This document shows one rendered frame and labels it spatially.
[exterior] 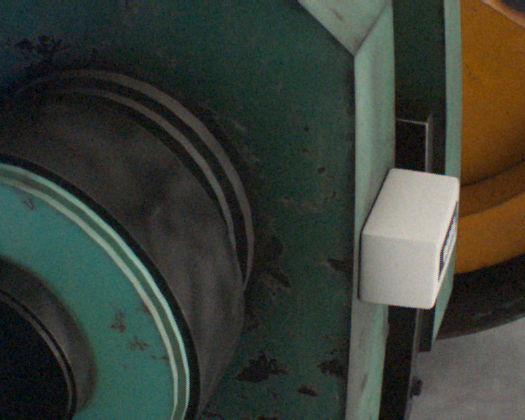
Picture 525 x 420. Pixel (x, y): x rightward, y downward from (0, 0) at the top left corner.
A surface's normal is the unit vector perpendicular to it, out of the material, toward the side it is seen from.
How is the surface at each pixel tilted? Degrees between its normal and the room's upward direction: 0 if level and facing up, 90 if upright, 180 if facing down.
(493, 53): 90
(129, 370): 90
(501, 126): 90
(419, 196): 0
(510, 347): 0
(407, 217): 0
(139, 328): 90
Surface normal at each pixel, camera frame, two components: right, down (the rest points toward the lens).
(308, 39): -0.29, 0.48
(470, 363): -0.02, -0.87
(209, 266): 0.90, -0.16
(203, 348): 0.95, 0.07
